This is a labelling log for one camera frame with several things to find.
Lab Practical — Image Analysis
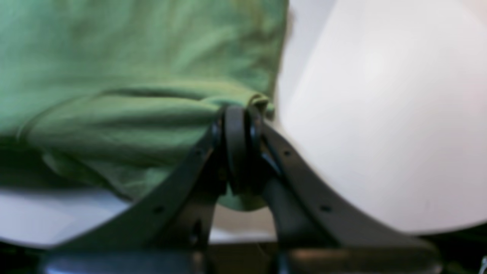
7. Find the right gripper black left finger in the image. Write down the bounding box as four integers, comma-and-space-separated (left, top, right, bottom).
42, 107, 245, 274

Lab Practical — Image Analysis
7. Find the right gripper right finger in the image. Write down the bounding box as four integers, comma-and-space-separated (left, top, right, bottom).
245, 107, 443, 274

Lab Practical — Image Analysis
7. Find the green t-shirt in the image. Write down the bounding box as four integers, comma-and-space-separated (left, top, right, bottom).
1, 0, 289, 201

